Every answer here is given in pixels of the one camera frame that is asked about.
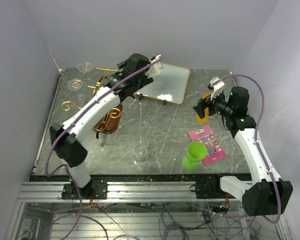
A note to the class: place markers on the pink booklet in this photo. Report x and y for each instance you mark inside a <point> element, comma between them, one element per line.
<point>205,135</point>

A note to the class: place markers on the gold framed whiteboard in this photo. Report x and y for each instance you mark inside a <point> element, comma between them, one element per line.
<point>169,86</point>

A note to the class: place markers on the green plastic goblet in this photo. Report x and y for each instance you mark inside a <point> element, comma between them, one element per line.
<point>196,152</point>

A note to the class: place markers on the small clear wine glass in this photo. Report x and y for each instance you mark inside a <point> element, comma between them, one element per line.
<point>75,87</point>

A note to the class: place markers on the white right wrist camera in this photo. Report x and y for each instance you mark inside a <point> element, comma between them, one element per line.
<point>216,86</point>

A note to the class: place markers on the large clear wine glass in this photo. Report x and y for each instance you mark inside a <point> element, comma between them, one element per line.
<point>85,67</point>

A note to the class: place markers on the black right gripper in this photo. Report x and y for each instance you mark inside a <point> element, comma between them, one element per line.
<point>201,104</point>

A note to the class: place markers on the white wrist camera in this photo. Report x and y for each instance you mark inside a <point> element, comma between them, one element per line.
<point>216,86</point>
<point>155,68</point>

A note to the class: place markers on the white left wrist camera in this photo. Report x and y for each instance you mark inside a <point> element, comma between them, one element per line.
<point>155,68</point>

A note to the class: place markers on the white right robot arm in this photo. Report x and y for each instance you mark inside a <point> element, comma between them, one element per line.
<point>269,193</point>

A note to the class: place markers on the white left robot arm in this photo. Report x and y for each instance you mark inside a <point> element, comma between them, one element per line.
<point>132,74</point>

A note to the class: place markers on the aluminium rail frame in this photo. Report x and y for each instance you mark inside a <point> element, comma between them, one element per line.
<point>137,207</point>

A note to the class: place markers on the gold wire wine glass rack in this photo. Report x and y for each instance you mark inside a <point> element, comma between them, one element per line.
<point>90,114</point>

